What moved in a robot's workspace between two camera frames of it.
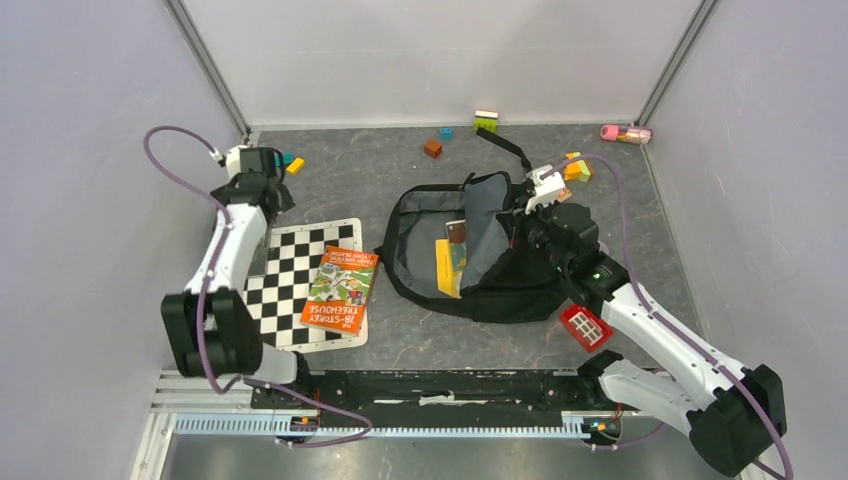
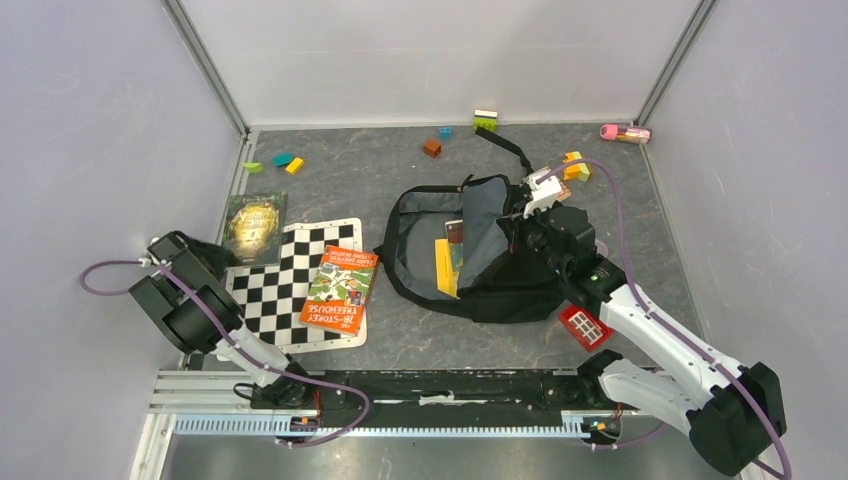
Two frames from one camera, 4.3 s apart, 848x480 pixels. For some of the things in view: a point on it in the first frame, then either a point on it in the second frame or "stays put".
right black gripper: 517,222 stays put
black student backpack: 503,283 stays put
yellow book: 448,279 stays put
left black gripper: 287,202 → 218,255
